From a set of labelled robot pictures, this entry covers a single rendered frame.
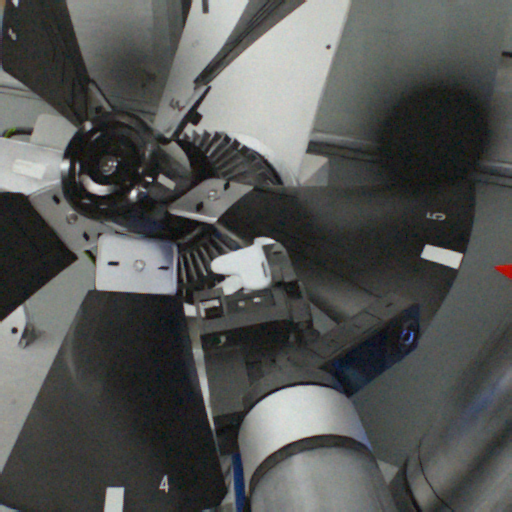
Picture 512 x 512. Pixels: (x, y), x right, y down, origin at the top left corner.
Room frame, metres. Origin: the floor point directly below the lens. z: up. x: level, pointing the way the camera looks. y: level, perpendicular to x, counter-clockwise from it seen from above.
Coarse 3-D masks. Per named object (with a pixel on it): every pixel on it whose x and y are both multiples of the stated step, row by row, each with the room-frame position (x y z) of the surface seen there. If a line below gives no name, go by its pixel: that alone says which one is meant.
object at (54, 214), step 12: (36, 192) 0.61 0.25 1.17; (48, 192) 0.61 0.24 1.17; (60, 192) 0.61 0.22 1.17; (36, 204) 0.61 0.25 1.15; (48, 204) 0.61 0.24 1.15; (60, 204) 0.61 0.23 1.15; (48, 216) 0.61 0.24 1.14; (60, 216) 0.61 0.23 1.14; (60, 228) 0.61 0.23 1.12; (72, 228) 0.61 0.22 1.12; (84, 228) 0.61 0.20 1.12; (96, 228) 0.61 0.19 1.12; (108, 228) 0.61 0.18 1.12; (72, 240) 0.61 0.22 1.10; (84, 240) 0.61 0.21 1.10; (96, 240) 0.61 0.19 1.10
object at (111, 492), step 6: (108, 492) 0.38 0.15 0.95; (114, 492) 0.38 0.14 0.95; (120, 492) 0.38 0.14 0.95; (108, 498) 0.37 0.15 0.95; (114, 498) 0.37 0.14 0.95; (120, 498) 0.38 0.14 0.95; (108, 504) 0.37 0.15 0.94; (114, 504) 0.37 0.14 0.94; (120, 504) 0.37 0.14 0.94; (108, 510) 0.37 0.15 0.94; (114, 510) 0.37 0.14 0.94; (120, 510) 0.37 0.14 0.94
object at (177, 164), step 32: (96, 128) 0.60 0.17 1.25; (128, 128) 0.59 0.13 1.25; (64, 160) 0.58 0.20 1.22; (96, 160) 0.58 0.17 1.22; (128, 160) 0.56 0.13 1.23; (160, 160) 0.55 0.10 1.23; (192, 160) 0.65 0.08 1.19; (64, 192) 0.56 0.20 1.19; (96, 192) 0.55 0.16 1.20; (128, 192) 0.54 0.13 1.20; (160, 192) 0.54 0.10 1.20; (128, 224) 0.54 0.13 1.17; (160, 224) 0.56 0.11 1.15; (192, 224) 0.60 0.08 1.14
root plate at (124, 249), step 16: (112, 240) 0.55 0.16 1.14; (128, 240) 0.56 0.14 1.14; (144, 240) 0.56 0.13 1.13; (160, 240) 0.57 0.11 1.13; (112, 256) 0.54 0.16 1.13; (128, 256) 0.55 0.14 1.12; (144, 256) 0.55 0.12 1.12; (160, 256) 0.56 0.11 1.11; (176, 256) 0.57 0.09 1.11; (96, 272) 0.52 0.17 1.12; (112, 272) 0.53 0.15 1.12; (128, 272) 0.53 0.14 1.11; (144, 272) 0.54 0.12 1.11; (160, 272) 0.55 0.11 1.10; (176, 272) 0.56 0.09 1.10; (112, 288) 0.52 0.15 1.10; (128, 288) 0.52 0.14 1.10; (144, 288) 0.53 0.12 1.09; (160, 288) 0.54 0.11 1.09; (176, 288) 0.55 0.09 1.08
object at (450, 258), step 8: (424, 248) 0.45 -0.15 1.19; (432, 248) 0.45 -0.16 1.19; (440, 248) 0.45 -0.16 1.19; (424, 256) 0.45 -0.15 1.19; (432, 256) 0.44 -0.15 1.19; (440, 256) 0.44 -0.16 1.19; (448, 256) 0.44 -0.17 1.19; (456, 256) 0.44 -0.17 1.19; (448, 264) 0.43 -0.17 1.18; (456, 264) 0.43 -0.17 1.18
